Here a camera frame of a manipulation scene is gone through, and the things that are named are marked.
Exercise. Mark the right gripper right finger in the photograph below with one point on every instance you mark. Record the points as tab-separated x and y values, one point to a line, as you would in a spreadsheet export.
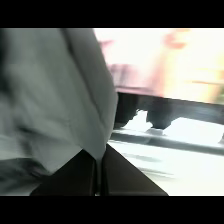
128	176

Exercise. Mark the silver frame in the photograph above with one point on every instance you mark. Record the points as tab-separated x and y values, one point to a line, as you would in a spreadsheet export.
173	141

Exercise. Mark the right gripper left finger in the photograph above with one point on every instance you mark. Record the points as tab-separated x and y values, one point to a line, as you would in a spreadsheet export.
73	178

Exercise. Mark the black trousers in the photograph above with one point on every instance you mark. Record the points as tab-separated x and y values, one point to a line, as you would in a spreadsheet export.
53	96

